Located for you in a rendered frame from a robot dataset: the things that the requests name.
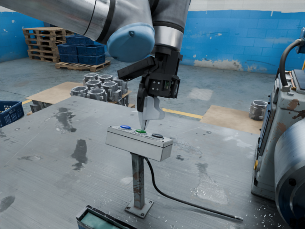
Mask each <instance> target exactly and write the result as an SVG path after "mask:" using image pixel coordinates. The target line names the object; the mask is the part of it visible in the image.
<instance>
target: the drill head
mask: <svg viewBox="0 0 305 229"><path fill-rule="evenodd" d="M274 161H275V203H276V207H277V209H278V212H279V214H280V215H281V217H282V219H283V220H284V221H285V223H286V224H287V225H288V226H289V227H290V228H291V229H305V118H303V119H301V120H299V121H298V122H296V123H295V124H293V125H292V126H291V127H289V128H288V129H287V130H286V131H285V132H284V133H283V134H282V135H281V137H280V138H279V139H278V141H277V143H276V146H275V152H274Z"/></svg>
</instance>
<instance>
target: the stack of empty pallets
mask: <svg viewBox="0 0 305 229"><path fill-rule="evenodd" d="M29 30H33V33H29ZM22 31H23V34H24V36H25V42H26V44H28V48H29V49H28V50H27V51H28V55H29V57H30V60H38V61H44V62H51V63H59V60H60V55H59V50H58V47H57V45H60V44H65V43H67V42H66V38H65V36H69V35H74V32H71V31H69V30H68V32H65V31H66V29H63V28H60V27H37V28H25V29H22ZM41 31H43V32H41ZM30 35H34V36H35V38H31V37H30ZM43 36H44V37H43ZM31 41H36V43H34V44H32V43H31ZM33 46H38V48H35V49H34V48H33ZM33 51H37V53H35V54H34V53H33ZM34 56H38V57H39V58H41V59H35V58H34ZM46 59H53V61H49V60H46Z"/></svg>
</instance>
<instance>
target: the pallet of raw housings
mask: <svg viewBox="0 0 305 229"><path fill-rule="evenodd" d="M84 77H85V78H84V79H83V84H80V83H74V82H65V83H62V84H60V85H57V86H55V87H52V88H50V89H47V90H44V91H42V92H39V93H37V94H35V95H32V96H30V97H27V98H25V99H29V100H32V102H33V104H31V105H30V107H31V112H28V113H27V115H31V114H33V113H35V112H37V111H40V110H42V109H44V108H47V107H49V106H51V105H54V104H56V103H58V102H60V101H62V100H64V99H67V98H69V97H71V96H74V95H75V96H80V97H84V98H89V99H93V100H99V101H103V102H108V103H112V104H117V105H122V106H127V107H131V108H135V105H134V104H130V103H129V95H128V94H129V93H131V92H132V91H130V90H128V89H129V88H128V81H127V82H126V81H123V80H120V79H119V78H118V76H117V77H114V78H113V76H112V75H101V76H99V75H98V74H96V73H90V74H85V75H84Z"/></svg>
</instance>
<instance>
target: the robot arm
mask: <svg viewBox="0 0 305 229"><path fill-rule="evenodd" d="M190 3H191V0H0V6H2V7H5V8H7V9H10V10H13V11H16V12H19V13H21V14H24V15H27V16H30V17H32V18H35V19H38V20H41V21H43V22H46V23H49V24H52V25H55V26H57V27H60V28H63V29H66V30H69V31H71V32H74V33H77V34H79V35H82V36H85V37H88V38H90V39H91V40H93V41H95V42H98V43H101V44H103V45H106V47H107V51H108V53H109V54H110V56H111V57H113V58H114V59H115V60H117V61H120V62H125V63H131V62H136V61H138V62H136V63H133V64H131V65H129V66H127V67H124V68H122V69H120V70H117V73H118V78H119V79H120V80H123V81H126V82H127V81H131V80H133V79H135V78H137V77H139V76H142V77H141V80H140V83H139V89H138V94H137V111H138V118H139V123H140V126H141V129H142V130H145V129H146V127H147V125H148V123H149V121H150V120H157V119H164V117H165V112H164V111H163V110H162V109H160V107H159V105H160V99H159V98H158V96H159V97H164V98H169V99H170V98H173V99H174V98H176V99H177V94H178V90H179V85H180V79H179V77H178V76H177V73H178V67H179V63H180V61H182V58H183V55H181V54H180V51H181V46H182V40H183V34H184V30H185V25H186V20H187V14H188V9H189V5H190ZM148 55H152V56H149V57H147V56H148ZM153 56H155V57H153ZM145 57H147V58H145ZM177 85H178V86H177ZM176 90H177V91H176Z"/></svg>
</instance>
